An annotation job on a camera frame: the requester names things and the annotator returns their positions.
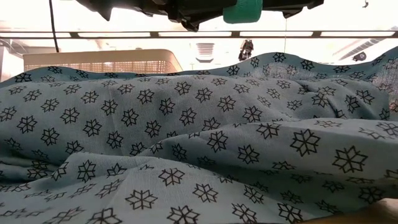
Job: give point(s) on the teal star-patterned cloth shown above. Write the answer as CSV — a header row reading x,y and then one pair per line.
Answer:
x,y
186,140

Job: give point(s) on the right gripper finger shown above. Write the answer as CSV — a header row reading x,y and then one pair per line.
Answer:
x,y
289,7

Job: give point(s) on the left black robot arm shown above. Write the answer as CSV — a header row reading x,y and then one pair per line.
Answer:
x,y
130,4

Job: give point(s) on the dark background tripod device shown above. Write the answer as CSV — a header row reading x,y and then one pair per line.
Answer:
x,y
246,49

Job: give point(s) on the dark round background object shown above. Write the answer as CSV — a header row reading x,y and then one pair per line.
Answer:
x,y
359,56

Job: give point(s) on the black horizontal background rail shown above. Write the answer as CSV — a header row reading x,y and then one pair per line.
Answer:
x,y
74,34

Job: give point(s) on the white slatted vent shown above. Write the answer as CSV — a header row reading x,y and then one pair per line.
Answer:
x,y
205,49

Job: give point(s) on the white plastic basket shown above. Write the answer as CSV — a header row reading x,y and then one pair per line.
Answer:
x,y
93,57

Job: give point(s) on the green bandage roll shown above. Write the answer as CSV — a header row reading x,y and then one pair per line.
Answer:
x,y
242,12

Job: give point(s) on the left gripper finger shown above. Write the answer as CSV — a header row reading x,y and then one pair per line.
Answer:
x,y
214,7

